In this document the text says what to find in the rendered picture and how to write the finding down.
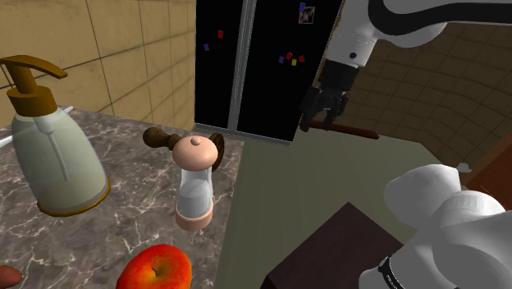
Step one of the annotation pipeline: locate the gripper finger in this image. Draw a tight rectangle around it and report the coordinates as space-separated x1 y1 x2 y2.
322 108 341 131
299 112 318 134

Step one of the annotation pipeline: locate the black fridge with magnets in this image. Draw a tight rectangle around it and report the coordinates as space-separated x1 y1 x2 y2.
193 0 345 148

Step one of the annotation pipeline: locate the pink glass pepper mill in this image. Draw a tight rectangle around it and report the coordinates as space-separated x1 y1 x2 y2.
171 135 220 232

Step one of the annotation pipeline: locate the dark brown robot stand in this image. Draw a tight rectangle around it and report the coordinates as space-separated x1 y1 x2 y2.
259 201 405 289

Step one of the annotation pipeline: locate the brown wooden rolling pin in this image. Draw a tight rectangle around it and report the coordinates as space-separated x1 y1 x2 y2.
142 126 226 173

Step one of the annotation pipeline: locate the brown wooden cabinet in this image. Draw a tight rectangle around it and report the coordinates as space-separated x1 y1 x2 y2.
464 134 512 211

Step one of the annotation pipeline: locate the red apple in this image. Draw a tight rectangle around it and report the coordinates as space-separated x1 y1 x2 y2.
115 243 194 289

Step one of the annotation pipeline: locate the clear soap dispenser brown pump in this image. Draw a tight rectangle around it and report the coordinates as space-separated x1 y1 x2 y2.
0 54 112 218

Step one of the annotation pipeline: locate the reddish brown rounded object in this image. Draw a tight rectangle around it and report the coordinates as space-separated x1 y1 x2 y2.
0 264 24 289

